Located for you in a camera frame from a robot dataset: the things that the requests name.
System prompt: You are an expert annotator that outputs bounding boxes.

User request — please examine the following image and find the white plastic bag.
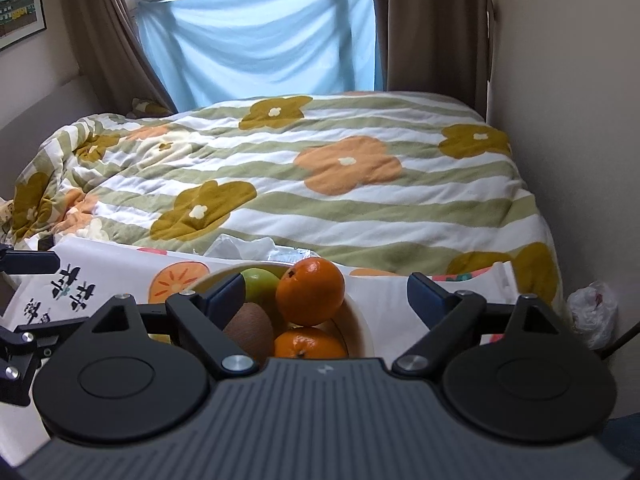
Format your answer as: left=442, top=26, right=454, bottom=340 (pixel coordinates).
left=566, top=281, right=619, bottom=350

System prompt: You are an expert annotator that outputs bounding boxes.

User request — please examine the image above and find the light blue window cloth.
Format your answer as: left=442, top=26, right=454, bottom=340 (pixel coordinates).
left=137, top=0, right=377, bottom=111

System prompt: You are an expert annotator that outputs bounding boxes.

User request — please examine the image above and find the clear plastic wrapper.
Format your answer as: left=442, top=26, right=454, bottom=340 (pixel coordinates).
left=205, top=234, right=321, bottom=263

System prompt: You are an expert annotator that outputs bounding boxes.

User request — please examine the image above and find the brown curtain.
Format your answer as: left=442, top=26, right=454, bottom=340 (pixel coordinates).
left=367, top=0, right=493, bottom=111
left=55, top=0, right=176, bottom=113

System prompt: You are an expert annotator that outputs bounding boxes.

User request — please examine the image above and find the floral striped blanket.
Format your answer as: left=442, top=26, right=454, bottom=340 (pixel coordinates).
left=0, top=91, right=563, bottom=311

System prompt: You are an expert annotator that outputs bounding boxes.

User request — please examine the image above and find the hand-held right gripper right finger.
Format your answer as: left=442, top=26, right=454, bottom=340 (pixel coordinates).
left=391, top=272, right=561, bottom=377

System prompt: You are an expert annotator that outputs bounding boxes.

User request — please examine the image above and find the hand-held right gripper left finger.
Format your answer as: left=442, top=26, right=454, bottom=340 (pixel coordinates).
left=90, top=272, right=258, bottom=380

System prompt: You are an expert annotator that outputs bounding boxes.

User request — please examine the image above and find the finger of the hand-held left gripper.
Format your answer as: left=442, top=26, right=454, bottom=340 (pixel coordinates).
left=0, top=317, right=92, bottom=407
left=0, top=245, right=61, bottom=276

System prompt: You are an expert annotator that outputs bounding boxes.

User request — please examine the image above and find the dark blue cloth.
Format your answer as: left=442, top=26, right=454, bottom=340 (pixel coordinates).
left=599, top=412, right=640, bottom=463

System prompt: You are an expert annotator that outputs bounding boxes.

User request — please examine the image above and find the large green apple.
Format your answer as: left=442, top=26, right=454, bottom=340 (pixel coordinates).
left=241, top=268, right=283, bottom=311

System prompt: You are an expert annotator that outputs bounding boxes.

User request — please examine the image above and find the brown kiwi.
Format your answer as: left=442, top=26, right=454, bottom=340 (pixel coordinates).
left=223, top=302, right=275, bottom=363

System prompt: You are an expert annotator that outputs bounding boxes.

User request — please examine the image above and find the floral pillow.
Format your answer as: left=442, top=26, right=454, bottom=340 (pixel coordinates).
left=131, top=97, right=172, bottom=117

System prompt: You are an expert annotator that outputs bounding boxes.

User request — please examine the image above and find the orange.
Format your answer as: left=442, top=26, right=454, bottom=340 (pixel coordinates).
left=276, top=257, right=346, bottom=327
left=274, top=327, right=348, bottom=359

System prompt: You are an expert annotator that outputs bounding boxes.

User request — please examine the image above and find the white fruit print tablecloth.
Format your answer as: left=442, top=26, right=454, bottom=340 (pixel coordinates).
left=0, top=237, right=518, bottom=466

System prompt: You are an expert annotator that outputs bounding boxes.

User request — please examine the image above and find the black cable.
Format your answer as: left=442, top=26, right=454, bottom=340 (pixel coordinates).
left=597, top=317, right=640, bottom=361

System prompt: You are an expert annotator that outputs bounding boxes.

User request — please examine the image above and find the yellow cartoon bowl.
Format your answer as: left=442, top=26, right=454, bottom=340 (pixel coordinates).
left=192, top=260, right=376, bottom=359

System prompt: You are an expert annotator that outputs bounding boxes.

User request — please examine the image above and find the framed wall poster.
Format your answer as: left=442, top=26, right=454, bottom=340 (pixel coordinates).
left=0, top=0, right=48, bottom=51

